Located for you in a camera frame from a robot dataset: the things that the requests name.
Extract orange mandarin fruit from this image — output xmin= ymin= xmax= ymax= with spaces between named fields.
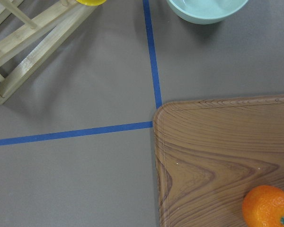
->
xmin=242 ymin=185 xmax=284 ymax=227

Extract brown wooden tray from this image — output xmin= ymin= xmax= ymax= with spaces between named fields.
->
xmin=153 ymin=95 xmax=284 ymax=227

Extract wooden mug rack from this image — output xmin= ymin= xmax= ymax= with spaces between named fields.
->
xmin=0 ymin=0 xmax=97 ymax=104

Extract mint green bowl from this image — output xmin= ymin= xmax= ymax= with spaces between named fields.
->
xmin=167 ymin=0 xmax=248 ymax=25

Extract yellow cup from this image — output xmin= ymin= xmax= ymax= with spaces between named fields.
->
xmin=76 ymin=0 xmax=107 ymax=6

